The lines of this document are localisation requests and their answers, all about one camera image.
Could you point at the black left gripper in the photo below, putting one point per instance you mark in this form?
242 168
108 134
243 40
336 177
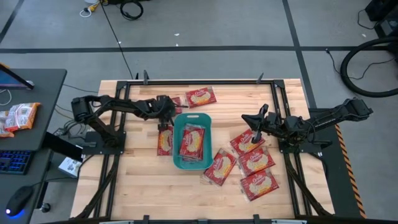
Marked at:
164 107

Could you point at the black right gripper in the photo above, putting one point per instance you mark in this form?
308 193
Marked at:
275 123

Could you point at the teal plastic basket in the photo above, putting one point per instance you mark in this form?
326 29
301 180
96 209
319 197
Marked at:
209 149

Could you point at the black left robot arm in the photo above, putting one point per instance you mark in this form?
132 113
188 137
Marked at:
124 105

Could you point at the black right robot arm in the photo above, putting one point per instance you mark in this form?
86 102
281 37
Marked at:
329 119

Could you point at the black hazard-striped floor plate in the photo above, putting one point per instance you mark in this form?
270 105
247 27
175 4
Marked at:
339 174

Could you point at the black desk support bar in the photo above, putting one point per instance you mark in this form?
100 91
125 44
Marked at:
62 146

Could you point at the small white printed box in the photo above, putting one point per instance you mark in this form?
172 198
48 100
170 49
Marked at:
70 167

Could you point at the dark grey desk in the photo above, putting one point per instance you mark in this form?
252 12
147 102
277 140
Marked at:
46 109

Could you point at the small black round knob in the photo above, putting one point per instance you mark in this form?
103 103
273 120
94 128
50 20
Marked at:
45 207

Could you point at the black-framed computer monitor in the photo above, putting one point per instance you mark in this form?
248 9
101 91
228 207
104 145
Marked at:
12 81

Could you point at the black backlit keyboard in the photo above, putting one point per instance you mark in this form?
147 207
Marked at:
14 161

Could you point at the white and orange snack bag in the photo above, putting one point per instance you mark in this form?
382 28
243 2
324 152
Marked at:
4 127

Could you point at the black equipment case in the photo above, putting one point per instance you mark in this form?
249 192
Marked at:
385 12

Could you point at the black computer mouse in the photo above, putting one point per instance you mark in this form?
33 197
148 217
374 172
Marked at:
18 199

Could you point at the black aluminium table frame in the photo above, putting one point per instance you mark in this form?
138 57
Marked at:
199 82

